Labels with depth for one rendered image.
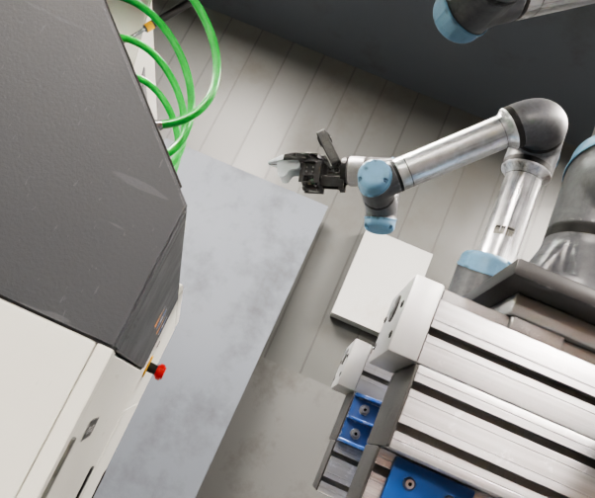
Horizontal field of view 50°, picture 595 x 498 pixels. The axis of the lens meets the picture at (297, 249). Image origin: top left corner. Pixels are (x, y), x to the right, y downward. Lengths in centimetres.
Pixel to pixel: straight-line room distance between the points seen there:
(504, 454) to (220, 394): 238
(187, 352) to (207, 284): 35
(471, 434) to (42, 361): 42
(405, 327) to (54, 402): 35
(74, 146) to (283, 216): 266
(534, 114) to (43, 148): 105
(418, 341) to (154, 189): 32
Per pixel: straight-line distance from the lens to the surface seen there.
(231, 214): 330
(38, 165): 69
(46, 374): 65
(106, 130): 69
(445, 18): 86
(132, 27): 156
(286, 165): 162
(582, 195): 82
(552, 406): 72
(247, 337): 306
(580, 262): 77
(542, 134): 148
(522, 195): 151
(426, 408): 68
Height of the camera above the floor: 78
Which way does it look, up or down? 16 degrees up
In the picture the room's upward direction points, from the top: 24 degrees clockwise
